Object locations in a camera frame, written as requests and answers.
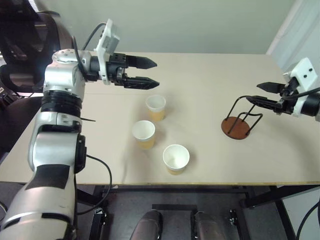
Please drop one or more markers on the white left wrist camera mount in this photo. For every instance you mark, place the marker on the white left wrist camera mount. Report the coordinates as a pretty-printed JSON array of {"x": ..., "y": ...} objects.
[{"x": 103, "y": 45}]

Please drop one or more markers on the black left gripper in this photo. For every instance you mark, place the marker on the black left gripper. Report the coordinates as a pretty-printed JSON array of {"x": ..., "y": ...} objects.
[{"x": 115, "y": 72}]

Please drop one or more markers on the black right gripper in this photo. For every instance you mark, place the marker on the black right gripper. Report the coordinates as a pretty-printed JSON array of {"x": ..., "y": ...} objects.
[{"x": 287, "y": 105}]

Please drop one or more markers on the orange and white paper cup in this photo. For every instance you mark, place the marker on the orange and white paper cup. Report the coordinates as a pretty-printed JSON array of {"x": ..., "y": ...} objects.
[
  {"x": 175, "y": 157},
  {"x": 155, "y": 103},
  {"x": 143, "y": 130}
]

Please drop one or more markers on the dark office chair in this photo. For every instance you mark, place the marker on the dark office chair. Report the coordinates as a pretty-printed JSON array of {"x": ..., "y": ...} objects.
[{"x": 25, "y": 30}]

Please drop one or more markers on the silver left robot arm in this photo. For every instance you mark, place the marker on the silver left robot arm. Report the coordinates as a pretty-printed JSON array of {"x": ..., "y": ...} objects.
[{"x": 60, "y": 82}]

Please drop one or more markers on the dark glossy rounded shape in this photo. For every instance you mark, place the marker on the dark glossy rounded shape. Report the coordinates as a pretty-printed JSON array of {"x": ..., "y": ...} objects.
[
  {"x": 147, "y": 225},
  {"x": 207, "y": 226}
]

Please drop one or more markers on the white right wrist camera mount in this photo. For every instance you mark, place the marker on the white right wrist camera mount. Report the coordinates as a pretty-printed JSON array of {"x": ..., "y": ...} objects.
[{"x": 303, "y": 72}]

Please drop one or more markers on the black metal table frame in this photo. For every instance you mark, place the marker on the black metal table frame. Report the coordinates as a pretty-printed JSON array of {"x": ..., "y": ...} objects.
[{"x": 262, "y": 197}]

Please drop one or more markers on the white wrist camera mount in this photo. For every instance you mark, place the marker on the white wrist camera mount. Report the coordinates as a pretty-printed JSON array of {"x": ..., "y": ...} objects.
[
  {"x": 103, "y": 45},
  {"x": 303, "y": 72}
]

